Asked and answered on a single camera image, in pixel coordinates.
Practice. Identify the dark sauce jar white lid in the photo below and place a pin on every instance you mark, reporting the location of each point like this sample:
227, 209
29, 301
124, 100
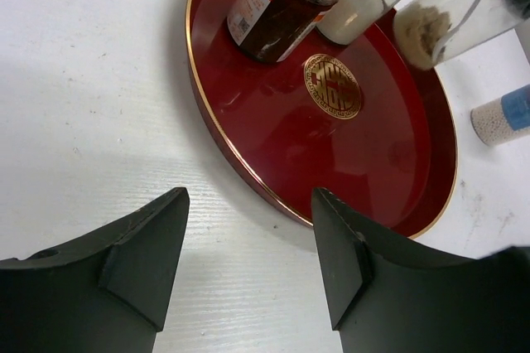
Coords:
285, 1

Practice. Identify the red round tray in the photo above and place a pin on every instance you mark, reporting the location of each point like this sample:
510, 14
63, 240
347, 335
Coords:
357, 120

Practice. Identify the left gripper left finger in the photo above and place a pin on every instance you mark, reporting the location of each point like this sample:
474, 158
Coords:
106, 291

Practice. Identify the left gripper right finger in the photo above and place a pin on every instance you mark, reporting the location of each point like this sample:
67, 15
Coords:
388, 293

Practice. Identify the black cap salt bottle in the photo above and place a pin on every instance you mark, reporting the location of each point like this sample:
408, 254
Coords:
430, 32

